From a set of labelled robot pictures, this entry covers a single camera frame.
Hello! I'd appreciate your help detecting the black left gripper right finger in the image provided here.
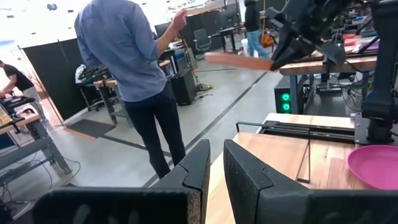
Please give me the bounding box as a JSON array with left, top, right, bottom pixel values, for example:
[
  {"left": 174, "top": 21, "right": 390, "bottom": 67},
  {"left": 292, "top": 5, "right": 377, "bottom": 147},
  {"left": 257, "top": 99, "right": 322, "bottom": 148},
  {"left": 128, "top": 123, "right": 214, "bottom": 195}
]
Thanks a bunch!
[{"left": 223, "top": 139, "right": 398, "bottom": 224}]

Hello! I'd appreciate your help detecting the black computer monitor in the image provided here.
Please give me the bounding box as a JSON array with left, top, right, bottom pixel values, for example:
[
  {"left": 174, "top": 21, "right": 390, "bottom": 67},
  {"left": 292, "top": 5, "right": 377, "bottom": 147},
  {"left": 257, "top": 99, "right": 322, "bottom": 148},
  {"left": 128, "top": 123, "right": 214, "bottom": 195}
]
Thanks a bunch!
[{"left": 154, "top": 21, "right": 172, "bottom": 38}]

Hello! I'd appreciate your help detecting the black desk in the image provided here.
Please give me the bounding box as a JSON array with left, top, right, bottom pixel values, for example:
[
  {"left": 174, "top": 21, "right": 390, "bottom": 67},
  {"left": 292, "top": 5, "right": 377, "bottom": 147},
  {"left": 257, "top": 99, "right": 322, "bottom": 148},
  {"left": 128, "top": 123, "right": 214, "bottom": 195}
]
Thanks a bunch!
[{"left": 211, "top": 26, "right": 246, "bottom": 52}]

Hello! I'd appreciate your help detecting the orange plate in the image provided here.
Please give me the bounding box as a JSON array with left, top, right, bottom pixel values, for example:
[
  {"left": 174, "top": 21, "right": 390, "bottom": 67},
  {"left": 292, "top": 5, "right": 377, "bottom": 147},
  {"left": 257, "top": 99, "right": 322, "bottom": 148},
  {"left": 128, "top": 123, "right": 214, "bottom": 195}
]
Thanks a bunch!
[{"left": 204, "top": 52, "right": 274, "bottom": 72}]

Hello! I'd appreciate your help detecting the black partition wall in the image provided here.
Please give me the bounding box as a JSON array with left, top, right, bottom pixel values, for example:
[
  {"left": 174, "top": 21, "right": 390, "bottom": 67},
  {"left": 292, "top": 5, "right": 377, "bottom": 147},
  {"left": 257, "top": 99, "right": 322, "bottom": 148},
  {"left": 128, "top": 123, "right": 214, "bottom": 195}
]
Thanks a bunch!
[{"left": 23, "top": 39, "right": 94, "bottom": 121}]

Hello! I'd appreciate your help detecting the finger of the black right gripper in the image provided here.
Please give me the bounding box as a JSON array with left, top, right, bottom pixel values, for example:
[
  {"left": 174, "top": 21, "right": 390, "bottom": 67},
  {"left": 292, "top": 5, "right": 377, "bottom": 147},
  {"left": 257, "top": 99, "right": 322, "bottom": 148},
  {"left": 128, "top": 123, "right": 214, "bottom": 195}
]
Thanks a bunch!
[
  {"left": 270, "top": 24, "right": 315, "bottom": 71},
  {"left": 322, "top": 42, "right": 346, "bottom": 68}
]

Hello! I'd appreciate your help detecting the person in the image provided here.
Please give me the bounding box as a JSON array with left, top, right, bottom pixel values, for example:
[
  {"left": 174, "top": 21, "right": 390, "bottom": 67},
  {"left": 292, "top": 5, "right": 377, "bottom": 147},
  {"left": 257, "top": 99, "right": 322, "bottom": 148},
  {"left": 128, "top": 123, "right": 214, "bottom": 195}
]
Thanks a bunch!
[
  {"left": 73, "top": 0, "right": 188, "bottom": 180},
  {"left": 0, "top": 60, "right": 47, "bottom": 124}
]

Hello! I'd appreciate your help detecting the magenta plate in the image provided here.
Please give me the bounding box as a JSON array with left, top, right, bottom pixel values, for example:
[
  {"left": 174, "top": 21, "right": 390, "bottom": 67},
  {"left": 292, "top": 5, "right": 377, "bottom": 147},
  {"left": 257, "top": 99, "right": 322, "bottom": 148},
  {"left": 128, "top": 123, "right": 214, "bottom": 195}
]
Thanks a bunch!
[{"left": 347, "top": 144, "right": 398, "bottom": 191}]

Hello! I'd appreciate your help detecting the black aluminium table frame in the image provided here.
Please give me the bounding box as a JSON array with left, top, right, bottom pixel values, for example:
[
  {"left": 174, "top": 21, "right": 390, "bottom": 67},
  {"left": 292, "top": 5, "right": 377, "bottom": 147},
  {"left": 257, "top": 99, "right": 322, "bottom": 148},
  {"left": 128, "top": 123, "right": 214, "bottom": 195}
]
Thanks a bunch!
[{"left": 257, "top": 120, "right": 357, "bottom": 144}]

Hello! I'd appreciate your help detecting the computer tower with green lights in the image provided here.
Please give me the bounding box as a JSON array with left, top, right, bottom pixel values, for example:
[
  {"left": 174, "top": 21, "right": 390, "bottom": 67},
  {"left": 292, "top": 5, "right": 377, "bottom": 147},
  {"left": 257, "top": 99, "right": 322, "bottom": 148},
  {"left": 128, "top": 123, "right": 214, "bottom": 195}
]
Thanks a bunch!
[{"left": 274, "top": 77, "right": 292, "bottom": 114}]

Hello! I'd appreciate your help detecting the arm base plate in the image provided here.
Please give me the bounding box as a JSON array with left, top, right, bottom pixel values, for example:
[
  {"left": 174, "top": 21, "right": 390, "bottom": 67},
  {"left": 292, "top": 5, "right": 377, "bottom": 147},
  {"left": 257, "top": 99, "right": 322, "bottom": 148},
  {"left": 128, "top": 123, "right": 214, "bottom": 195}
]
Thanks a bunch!
[{"left": 350, "top": 112, "right": 368, "bottom": 146}]

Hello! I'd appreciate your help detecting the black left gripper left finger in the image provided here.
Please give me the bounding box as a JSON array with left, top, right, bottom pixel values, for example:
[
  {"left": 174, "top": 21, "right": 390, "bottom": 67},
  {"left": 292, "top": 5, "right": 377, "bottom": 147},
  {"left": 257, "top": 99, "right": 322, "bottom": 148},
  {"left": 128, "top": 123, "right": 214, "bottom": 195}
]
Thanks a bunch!
[{"left": 32, "top": 139, "right": 211, "bottom": 224}]

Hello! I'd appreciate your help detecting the black computer tower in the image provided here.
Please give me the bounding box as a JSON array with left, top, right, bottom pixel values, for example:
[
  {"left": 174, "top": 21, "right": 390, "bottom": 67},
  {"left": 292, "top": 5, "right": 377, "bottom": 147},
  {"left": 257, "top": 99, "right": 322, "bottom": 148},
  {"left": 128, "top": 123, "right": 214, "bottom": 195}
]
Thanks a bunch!
[{"left": 170, "top": 68, "right": 197, "bottom": 106}]

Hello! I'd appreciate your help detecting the wooden workbench with grey legs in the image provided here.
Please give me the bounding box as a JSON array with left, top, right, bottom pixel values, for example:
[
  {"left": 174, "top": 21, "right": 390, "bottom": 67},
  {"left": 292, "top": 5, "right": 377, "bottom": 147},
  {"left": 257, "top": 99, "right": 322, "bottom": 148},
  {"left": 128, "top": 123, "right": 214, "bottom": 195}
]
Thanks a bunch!
[{"left": 0, "top": 95, "right": 73, "bottom": 187}]

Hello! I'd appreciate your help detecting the black floor mat striped edge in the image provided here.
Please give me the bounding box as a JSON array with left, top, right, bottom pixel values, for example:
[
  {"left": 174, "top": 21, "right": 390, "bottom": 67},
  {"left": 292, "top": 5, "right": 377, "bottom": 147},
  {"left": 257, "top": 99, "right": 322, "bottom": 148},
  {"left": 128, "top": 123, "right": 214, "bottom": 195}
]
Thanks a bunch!
[{"left": 65, "top": 119, "right": 116, "bottom": 141}]

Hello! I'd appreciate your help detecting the person's black shoe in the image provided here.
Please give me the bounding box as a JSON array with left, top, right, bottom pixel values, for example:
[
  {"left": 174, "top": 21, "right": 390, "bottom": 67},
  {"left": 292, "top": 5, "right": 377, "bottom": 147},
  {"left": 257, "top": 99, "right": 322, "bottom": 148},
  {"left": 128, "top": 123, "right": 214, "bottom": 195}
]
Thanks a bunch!
[{"left": 243, "top": 0, "right": 270, "bottom": 60}]

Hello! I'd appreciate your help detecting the wooden workbench with metal legs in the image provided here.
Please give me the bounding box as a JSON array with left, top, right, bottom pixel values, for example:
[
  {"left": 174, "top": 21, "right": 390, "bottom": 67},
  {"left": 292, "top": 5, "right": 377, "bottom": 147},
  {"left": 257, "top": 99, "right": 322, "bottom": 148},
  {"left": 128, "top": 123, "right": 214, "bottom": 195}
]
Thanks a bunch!
[{"left": 279, "top": 54, "right": 379, "bottom": 114}]

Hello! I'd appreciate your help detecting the grey office chair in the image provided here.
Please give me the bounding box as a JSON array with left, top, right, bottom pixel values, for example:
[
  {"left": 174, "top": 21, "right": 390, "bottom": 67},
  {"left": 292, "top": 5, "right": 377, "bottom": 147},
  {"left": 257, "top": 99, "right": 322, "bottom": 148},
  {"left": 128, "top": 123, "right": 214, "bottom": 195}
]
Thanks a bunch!
[{"left": 193, "top": 29, "right": 212, "bottom": 54}]

